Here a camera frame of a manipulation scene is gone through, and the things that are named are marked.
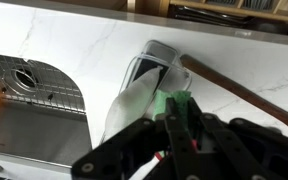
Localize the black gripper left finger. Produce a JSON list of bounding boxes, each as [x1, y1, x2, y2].
[[71, 97, 202, 180]]

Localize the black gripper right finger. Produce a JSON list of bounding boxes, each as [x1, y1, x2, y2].
[[187, 97, 288, 180]]

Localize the green sponge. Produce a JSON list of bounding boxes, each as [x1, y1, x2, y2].
[[153, 89, 192, 124]]

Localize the dark wooden utensil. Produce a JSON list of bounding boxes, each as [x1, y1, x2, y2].
[[179, 54, 288, 144]]

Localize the stainless steel sink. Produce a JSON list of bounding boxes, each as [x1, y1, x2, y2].
[[0, 51, 93, 168]]

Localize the white cloth bundle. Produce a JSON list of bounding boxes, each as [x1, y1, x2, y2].
[[118, 39, 193, 121]]

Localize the dark steel ladle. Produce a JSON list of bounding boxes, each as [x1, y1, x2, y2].
[[168, 4, 288, 36]]

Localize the large wooden cutlery organizer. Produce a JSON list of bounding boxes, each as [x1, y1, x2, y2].
[[168, 0, 288, 25]]

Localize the light wooden drawer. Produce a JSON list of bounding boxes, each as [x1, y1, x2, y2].
[[127, 0, 288, 38]]

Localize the white red wire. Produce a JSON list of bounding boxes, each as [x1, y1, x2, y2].
[[130, 151, 167, 180]]

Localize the steel wire sink grid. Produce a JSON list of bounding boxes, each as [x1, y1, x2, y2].
[[0, 53, 87, 116]]

